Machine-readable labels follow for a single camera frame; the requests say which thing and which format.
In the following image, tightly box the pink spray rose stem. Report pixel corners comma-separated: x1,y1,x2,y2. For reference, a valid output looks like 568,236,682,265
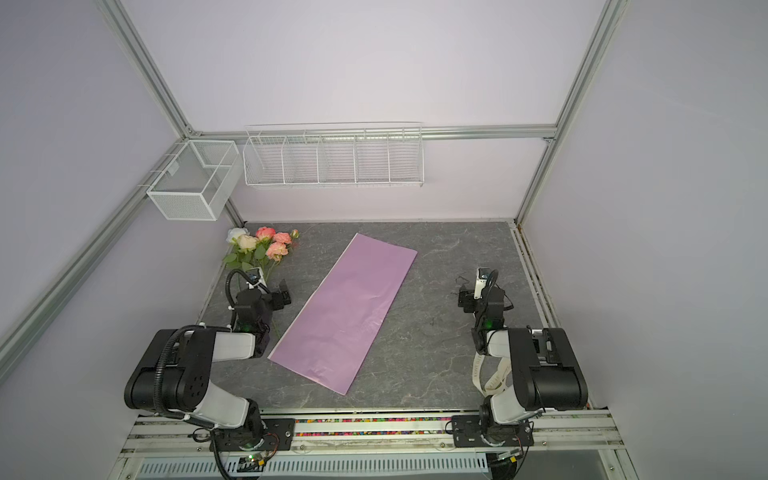
264,229,300,281

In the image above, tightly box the dark pink rose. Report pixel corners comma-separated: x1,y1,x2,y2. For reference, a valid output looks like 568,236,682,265
254,227,276,281

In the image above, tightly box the pink purple wrapping paper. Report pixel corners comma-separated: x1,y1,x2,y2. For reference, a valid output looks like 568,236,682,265
268,234,417,395

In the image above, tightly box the cream rose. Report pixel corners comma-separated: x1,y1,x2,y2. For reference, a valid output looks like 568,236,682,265
223,233,259,271

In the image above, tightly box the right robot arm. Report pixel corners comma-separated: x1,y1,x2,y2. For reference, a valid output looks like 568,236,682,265
450,285,588,450

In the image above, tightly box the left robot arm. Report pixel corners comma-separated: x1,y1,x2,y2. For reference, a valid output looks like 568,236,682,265
124,282,295,458

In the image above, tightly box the cream printed ribbon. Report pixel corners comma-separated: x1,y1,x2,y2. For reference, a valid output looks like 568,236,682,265
471,353,511,397

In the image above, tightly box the small white mesh basket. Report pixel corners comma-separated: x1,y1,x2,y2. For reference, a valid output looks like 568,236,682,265
147,140,244,221

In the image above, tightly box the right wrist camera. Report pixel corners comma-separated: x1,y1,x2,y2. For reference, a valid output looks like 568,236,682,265
474,267,491,299

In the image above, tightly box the long white wire basket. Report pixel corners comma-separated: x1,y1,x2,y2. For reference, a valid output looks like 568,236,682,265
243,122,425,187

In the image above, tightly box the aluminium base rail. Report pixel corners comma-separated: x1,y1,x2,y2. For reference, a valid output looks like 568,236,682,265
110,410,637,479

